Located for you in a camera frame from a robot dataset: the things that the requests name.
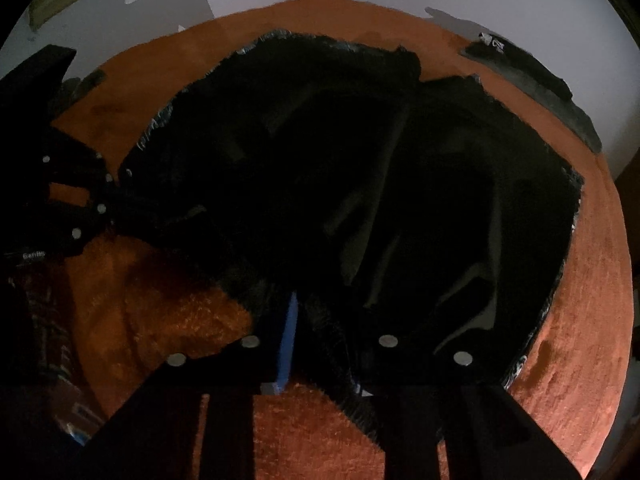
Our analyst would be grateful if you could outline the orange fleece blanket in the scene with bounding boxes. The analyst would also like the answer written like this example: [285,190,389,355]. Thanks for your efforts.
[50,0,632,480]

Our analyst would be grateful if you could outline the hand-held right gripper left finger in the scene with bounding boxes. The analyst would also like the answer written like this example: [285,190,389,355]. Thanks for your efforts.
[85,291,302,480]

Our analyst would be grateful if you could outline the patterned cloth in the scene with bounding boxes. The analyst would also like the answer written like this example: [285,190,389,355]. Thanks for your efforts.
[5,280,101,448]

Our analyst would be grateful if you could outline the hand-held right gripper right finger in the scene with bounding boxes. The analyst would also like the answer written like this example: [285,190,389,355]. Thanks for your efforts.
[357,331,571,480]

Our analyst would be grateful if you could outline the folded black printed garment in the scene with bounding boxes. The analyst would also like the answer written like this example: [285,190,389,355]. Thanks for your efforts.
[457,31,573,103]

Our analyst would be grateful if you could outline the dark green garment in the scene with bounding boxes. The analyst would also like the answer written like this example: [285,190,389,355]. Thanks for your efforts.
[62,69,107,109]

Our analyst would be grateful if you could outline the black swirl patterned shirt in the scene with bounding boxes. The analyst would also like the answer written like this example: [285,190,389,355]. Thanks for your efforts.
[120,30,586,443]

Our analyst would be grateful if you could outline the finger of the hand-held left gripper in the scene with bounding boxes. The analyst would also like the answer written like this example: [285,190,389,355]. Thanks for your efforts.
[41,129,137,197]
[47,197,167,258]

